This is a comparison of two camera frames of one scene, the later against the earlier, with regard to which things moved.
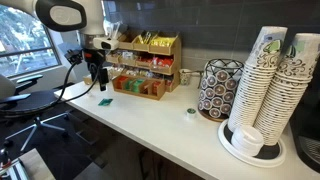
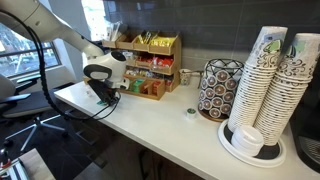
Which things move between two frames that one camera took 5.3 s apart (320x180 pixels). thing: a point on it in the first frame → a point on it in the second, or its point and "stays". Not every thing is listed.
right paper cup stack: x=287 y=96 stays
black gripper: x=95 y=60 → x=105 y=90
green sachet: x=105 y=102 stays
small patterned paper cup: x=185 y=76 stays
